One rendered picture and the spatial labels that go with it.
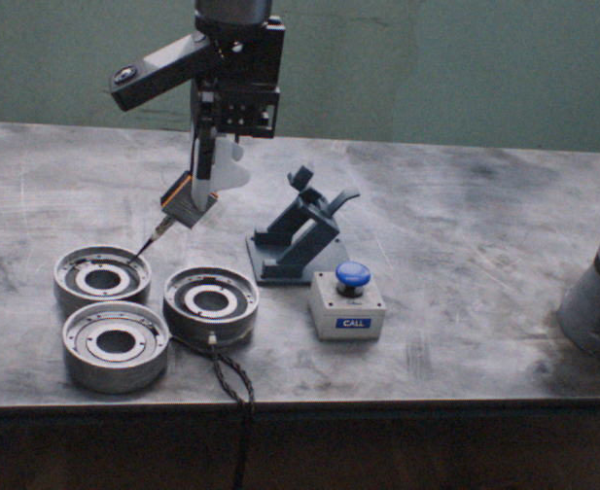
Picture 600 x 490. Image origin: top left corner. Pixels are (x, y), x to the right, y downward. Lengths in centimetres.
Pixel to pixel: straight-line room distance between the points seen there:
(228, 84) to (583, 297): 49
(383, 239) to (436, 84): 160
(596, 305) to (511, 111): 185
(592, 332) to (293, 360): 36
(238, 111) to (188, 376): 28
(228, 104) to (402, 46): 182
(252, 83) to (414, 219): 44
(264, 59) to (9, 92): 179
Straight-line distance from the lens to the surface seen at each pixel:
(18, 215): 120
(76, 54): 260
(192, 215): 100
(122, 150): 136
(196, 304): 103
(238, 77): 93
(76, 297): 99
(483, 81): 285
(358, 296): 103
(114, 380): 91
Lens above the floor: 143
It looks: 32 degrees down
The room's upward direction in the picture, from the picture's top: 10 degrees clockwise
